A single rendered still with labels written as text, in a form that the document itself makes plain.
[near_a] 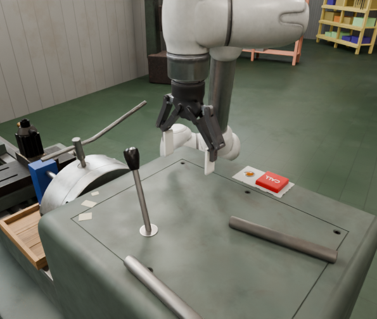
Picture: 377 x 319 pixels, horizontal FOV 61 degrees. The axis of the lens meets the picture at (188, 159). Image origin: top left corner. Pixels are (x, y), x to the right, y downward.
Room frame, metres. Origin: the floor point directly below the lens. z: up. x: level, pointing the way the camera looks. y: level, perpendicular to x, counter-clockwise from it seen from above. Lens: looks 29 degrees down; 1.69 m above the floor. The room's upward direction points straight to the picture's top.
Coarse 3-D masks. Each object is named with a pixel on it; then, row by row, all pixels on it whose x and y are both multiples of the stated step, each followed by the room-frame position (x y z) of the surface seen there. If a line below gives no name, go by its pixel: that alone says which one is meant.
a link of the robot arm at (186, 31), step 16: (176, 0) 0.65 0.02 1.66; (192, 0) 0.64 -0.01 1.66; (208, 0) 0.65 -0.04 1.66; (224, 0) 0.66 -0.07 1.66; (176, 16) 0.65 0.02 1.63; (192, 16) 0.64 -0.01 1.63; (208, 16) 0.64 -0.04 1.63; (224, 16) 0.65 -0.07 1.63; (176, 32) 0.65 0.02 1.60; (192, 32) 0.64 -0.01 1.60; (208, 32) 0.65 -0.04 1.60; (224, 32) 0.65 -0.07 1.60; (176, 48) 0.65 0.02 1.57; (192, 48) 0.65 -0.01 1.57; (208, 48) 0.68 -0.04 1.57
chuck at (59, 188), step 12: (96, 156) 0.83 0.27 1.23; (72, 168) 0.76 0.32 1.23; (84, 168) 0.76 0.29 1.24; (96, 168) 0.75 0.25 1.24; (60, 180) 0.73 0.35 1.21; (72, 180) 0.72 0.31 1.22; (48, 192) 0.71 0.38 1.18; (60, 192) 0.69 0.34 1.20; (48, 204) 0.69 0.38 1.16; (60, 204) 0.67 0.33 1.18
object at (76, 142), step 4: (72, 140) 0.76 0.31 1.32; (76, 140) 0.76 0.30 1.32; (80, 140) 0.77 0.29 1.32; (76, 144) 0.76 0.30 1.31; (80, 144) 0.76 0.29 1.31; (76, 148) 0.76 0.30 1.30; (80, 148) 0.76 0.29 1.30; (76, 152) 0.76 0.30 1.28; (80, 152) 0.76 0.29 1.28; (80, 156) 0.76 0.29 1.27; (84, 156) 0.77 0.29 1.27; (80, 160) 0.76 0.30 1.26; (84, 160) 0.77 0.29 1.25; (80, 164) 0.77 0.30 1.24; (84, 164) 0.77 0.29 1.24
